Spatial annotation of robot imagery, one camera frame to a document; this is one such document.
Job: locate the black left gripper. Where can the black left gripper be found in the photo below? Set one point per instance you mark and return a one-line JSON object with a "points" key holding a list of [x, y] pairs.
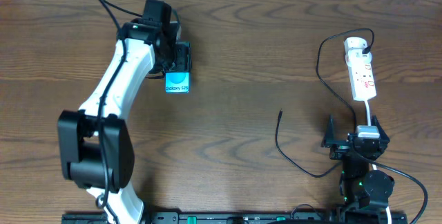
{"points": [[183, 57]]}

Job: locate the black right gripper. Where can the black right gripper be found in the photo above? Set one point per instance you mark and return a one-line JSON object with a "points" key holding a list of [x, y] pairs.
{"points": [[338, 148]]}

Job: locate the Galaxy S25 smartphone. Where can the Galaxy S25 smartphone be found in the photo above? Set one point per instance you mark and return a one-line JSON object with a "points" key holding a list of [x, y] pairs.
{"points": [[177, 79]]}

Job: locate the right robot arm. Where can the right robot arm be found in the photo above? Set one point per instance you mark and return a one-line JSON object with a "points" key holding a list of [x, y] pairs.
{"points": [[366, 191]]}

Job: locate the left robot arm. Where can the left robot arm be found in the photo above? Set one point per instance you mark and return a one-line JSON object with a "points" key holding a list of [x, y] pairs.
{"points": [[95, 148]]}

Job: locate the white charger plug adapter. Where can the white charger plug adapter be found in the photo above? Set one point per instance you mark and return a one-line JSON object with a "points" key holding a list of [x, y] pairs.
{"points": [[352, 43]]}

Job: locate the white power strip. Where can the white power strip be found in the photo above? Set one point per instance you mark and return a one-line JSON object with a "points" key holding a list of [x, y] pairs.
{"points": [[360, 74]]}

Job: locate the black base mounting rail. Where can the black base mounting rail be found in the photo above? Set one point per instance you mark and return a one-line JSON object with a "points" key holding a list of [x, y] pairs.
{"points": [[175, 218]]}

